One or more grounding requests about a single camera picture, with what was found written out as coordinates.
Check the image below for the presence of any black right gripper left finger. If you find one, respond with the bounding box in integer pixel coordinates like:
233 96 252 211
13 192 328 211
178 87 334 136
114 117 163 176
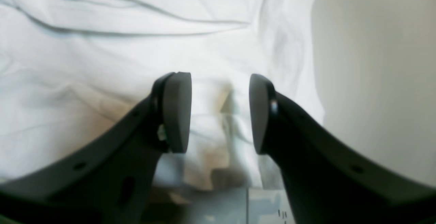
0 72 192 224

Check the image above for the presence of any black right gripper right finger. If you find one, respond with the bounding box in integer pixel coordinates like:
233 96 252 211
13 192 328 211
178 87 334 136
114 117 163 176
249 74 436 224

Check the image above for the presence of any white printed T-shirt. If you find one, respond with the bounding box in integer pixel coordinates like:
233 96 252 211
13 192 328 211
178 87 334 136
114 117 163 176
1 0 324 190

